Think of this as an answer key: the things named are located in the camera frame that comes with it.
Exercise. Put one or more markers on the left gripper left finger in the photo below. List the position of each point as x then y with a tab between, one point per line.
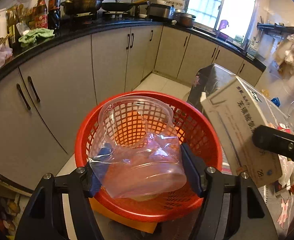
43	217

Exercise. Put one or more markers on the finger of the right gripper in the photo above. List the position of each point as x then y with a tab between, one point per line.
273	140

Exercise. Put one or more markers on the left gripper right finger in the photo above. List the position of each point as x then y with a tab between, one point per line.
248	216

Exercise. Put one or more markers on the grey cardboard box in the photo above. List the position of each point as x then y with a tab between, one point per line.
235	109

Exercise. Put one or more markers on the clear plastic container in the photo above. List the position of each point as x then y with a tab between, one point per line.
135	151

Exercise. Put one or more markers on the kitchen base cabinets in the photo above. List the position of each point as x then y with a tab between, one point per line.
47	91

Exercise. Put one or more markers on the red plastic basket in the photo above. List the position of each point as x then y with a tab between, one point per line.
192	128

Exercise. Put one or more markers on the brown cooking pot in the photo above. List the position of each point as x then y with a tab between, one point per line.
184	19

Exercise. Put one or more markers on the green cloth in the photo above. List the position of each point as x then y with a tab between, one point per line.
32	36

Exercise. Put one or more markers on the dark soy sauce bottle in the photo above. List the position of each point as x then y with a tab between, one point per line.
54	14

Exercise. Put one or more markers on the red label sauce bottle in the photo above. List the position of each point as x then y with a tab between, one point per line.
40	15

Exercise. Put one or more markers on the lidded steel wok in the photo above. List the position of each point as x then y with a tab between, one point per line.
76	7

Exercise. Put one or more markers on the black frying pan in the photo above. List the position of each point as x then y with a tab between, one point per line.
121	6

